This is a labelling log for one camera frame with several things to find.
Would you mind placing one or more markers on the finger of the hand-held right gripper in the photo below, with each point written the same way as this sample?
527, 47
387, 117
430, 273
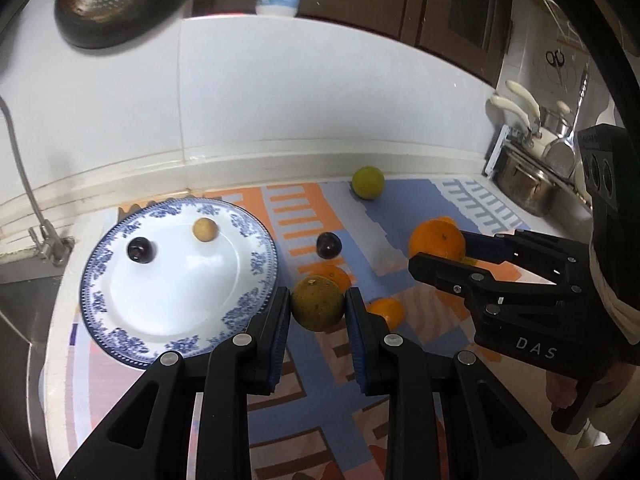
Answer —
482, 246
440, 272

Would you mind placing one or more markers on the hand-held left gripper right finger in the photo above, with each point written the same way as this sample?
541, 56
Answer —
356, 340

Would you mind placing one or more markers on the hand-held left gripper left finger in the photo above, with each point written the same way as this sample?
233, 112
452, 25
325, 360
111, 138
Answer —
281, 330

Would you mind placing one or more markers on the yellow-green citrus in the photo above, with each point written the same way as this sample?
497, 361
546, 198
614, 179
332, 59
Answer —
317, 305

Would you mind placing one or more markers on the dark plum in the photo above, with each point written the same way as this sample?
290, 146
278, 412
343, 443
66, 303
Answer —
141, 249
329, 246

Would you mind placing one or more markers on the blue patterned white plate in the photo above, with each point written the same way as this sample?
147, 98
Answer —
175, 285

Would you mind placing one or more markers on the person's right hand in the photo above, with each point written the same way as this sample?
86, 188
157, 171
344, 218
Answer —
560, 390

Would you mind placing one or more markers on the orange and blue printed mat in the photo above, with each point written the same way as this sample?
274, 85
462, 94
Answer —
400, 210

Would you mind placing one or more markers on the steel pot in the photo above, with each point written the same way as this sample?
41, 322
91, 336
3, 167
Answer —
525, 180

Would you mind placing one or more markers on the white plastic board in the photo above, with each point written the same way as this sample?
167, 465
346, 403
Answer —
497, 152

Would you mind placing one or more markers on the steel ladle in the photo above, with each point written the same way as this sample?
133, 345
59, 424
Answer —
560, 157

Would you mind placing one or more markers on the small tan longan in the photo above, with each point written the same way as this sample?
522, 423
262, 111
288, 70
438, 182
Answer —
205, 230

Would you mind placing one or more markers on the black scissors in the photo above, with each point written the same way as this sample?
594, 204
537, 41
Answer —
552, 57

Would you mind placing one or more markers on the dark wooden cabinet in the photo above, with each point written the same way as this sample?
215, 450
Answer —
450, 10

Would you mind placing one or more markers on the steel faucet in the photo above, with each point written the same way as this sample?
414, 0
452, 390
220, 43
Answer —
50, 245

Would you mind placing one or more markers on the steel sink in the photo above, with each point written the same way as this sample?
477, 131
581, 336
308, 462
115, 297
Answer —
25, 335

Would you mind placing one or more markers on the black pan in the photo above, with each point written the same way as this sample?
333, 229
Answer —
115, 0

